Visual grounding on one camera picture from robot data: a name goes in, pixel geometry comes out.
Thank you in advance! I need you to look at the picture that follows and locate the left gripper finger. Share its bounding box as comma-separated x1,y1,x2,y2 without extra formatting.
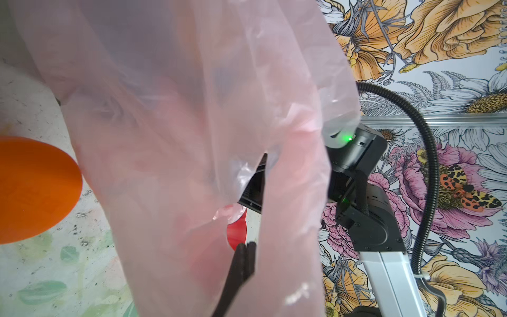
212,243,257,317

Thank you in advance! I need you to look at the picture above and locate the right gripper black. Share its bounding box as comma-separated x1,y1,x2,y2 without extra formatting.
237,122,389,215

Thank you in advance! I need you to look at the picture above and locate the pink plastic bag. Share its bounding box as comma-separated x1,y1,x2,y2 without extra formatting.
9,1,360,316

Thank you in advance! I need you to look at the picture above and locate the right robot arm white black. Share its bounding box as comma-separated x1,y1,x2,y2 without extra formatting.
326,124,426,316

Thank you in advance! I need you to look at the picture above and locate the red flower-shaped plate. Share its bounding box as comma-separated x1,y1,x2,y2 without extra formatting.
227,211,248,250

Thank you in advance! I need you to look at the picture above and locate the orange plastic bottle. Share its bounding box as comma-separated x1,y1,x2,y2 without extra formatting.
1,136,83,244

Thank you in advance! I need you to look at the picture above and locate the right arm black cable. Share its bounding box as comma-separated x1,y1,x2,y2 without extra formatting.
355,81,448,317

